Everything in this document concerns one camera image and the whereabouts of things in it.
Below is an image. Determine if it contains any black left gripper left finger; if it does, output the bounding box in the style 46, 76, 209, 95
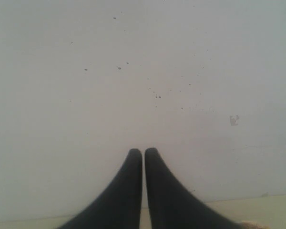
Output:
59, 149, 143, 229

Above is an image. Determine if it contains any tan teddy bear striped sweater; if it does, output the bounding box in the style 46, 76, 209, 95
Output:
239, 221, 270, 229

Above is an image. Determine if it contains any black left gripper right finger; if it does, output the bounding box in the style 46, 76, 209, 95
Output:
144, 148, 241, 229

